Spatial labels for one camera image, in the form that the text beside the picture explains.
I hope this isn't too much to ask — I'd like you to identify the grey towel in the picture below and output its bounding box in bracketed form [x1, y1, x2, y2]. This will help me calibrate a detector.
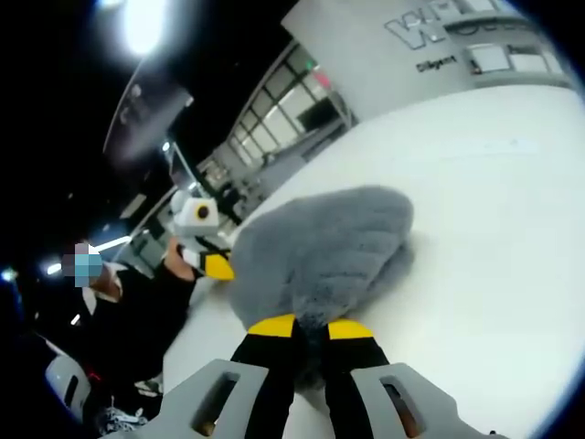
[228, 185, 416, 394]

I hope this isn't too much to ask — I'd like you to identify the person's left hand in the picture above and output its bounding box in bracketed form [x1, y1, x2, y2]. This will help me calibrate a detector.
[163, 237, 198, 281]

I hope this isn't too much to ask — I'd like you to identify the glass partition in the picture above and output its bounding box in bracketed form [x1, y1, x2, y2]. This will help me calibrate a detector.
[196, 40, 358, 220]

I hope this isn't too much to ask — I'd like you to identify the operator person in black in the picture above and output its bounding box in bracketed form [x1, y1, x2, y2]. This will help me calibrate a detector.
[27, 262, 197, 438]

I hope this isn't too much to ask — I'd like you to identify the white chest device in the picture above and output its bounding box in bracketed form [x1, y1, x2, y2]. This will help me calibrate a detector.
[43, 354, 93, 423]

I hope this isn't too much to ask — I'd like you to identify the round ceiling lamp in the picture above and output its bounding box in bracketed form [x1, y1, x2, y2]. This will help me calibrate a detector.
[121, 0, 166, 57]

